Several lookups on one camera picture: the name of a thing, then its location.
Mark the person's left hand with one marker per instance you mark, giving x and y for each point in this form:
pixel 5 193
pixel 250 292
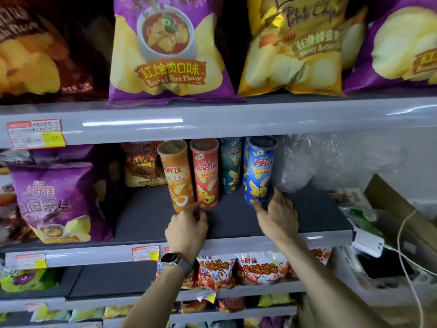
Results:
pixel 187 232

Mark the person's right hand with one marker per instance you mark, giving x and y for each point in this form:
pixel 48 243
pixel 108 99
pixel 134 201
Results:
pixel 280 218

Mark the blue chip can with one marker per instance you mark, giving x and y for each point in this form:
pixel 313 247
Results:
pixel 259 167

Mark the orange chip can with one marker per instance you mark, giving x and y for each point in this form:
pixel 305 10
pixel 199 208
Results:
pixel 174 174

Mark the red chip can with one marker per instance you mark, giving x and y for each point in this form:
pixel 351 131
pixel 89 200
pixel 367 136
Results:
pixel 205 174

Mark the teal chip can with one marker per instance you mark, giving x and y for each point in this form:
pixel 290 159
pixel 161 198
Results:
pixel 230 163

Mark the grey store shelving unit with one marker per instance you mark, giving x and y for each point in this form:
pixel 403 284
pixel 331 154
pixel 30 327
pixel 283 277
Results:
pixel 239 119

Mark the large golden yellow snack bag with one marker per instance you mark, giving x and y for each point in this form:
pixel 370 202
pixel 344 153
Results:
pixel 290 64
pixel 353 40

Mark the huge purple yellow snack bag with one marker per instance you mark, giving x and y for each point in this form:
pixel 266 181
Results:
pixel 392 47
pixel 164 75

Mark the green snack bag purple cartoon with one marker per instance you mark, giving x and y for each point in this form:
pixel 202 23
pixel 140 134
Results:
pixel 27 280

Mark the large orange tomato chip bag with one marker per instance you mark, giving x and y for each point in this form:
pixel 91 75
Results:
pixel 34 64

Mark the person's right forearm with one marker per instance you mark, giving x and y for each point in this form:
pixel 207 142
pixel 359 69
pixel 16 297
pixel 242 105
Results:
pixel 324 286

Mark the person's left forearm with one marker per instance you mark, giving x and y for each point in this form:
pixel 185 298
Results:
pixel 150 304

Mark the smartwatch with grey band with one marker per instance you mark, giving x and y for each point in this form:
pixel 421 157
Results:
pixel 170 259

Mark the red yellow price tag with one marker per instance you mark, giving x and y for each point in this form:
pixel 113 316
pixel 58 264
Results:
pixel 143 253
pixel 36 306
pixel 29 261
pixel 27 134
pixel 208 297

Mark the crumpled clear plastic bag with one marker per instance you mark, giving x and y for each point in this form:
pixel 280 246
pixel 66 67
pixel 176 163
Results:
pixel 324 160

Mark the white green printed packet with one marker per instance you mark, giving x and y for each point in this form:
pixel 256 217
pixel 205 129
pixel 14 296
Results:
pixel 355 198

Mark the white power adapter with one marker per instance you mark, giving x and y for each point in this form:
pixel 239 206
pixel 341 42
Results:
pixel 367 242

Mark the brown cardboard box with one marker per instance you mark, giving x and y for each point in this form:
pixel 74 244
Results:
pixel 392 201

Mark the grey plastic basket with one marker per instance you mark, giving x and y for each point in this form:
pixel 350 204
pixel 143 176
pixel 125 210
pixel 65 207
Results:
pixel 375 293

